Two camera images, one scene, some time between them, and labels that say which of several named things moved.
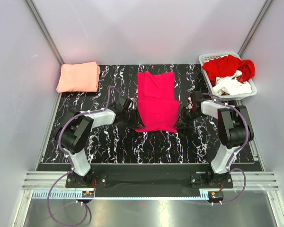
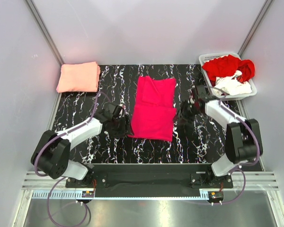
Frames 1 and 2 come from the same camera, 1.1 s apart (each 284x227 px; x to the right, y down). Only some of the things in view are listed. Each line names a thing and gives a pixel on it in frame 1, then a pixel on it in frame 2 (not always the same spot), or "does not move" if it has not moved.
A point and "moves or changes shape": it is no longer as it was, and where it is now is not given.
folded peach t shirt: x=79 y=77 does not move
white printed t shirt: x=226 y=85 does not move
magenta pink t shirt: x=158 y=109 moves or changes shape
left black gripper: x=137 y=123 -> x=126 y=129
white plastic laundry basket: x=204 y=57 does not move
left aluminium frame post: x=38 y=19 does not move
